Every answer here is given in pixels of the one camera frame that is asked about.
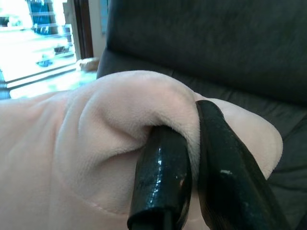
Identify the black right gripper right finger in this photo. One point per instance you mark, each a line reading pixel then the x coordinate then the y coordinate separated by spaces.
pixel 227 179

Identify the dark brown window frame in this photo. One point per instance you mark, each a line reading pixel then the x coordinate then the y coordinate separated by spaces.
pixel 85 28

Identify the dark grey fabric sofa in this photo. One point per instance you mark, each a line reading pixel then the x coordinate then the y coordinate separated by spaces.
pixel 204 36

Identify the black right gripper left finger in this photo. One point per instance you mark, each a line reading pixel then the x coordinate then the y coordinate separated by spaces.
pixel 163 179

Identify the pale pink plush pillow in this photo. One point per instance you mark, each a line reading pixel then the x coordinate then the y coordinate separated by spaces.
pixel 108 115

